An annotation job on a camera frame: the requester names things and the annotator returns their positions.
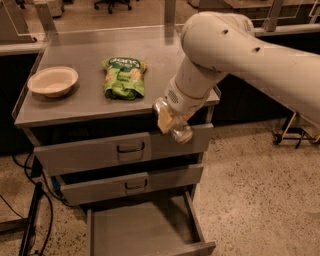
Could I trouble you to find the silver redbull can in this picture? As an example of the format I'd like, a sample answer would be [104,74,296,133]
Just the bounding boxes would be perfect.
[153,97,193,144]

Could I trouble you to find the black floor stand bar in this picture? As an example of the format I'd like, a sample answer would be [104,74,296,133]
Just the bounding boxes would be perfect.
[19,182,43,256]

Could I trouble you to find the middle metal drawer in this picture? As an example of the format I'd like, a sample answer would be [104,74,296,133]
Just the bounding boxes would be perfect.
[57,164,203,205]

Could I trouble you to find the metal drawer cabinet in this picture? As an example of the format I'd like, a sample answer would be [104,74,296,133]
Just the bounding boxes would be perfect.
[11,25,222,214]

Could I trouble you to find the black floor cable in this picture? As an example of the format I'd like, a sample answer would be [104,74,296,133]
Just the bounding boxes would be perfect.
[0,151,73,256]

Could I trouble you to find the black office chair base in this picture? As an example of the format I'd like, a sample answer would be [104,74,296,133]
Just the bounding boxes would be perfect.
[94,0,132,14]

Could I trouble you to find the metal drawer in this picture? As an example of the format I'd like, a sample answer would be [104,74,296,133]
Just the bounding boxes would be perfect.
[86,187,216,256]
[57,164,203,205]
[34,123,213,176]

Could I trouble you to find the white paper bowl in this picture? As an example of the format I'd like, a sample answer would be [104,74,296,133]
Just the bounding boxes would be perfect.
[27,66,78,98]

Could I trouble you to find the yellow wheeled cart frame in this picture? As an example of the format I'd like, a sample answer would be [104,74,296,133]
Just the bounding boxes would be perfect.
[273,112,320,149]

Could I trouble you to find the top metal drawer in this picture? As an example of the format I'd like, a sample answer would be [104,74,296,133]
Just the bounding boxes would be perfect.
[34,123,213,176]

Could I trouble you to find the bottom metal drawer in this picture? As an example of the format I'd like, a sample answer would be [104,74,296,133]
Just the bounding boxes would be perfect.
[86,187,216,256]

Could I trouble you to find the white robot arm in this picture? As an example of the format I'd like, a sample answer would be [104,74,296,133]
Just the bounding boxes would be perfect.
[165,12,320,126]

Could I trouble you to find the green chip bag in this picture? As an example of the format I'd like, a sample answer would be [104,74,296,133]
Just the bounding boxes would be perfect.
[102,57,147,100]

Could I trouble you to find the white horizontal rail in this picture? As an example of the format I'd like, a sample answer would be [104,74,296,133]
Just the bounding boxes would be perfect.
[254,23,320,37]

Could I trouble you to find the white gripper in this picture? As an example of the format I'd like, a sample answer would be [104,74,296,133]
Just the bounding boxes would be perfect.
[158,77,210,134]

